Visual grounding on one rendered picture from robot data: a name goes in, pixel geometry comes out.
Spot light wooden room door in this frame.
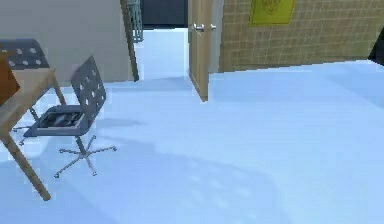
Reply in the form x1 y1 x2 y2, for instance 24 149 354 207
187 0 214 103

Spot grey-green wire rack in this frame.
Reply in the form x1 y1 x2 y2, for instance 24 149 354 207
127 0 145 44

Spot light wooden table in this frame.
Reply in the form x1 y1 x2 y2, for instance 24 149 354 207
0 67 67 202

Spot black furniture piece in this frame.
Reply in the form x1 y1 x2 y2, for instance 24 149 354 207
368 26 384 66

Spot brown box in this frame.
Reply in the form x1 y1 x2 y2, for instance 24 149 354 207
0 53 21 107

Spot yellow framed wall picture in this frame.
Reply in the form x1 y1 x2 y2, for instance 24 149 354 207
248 0 297 28

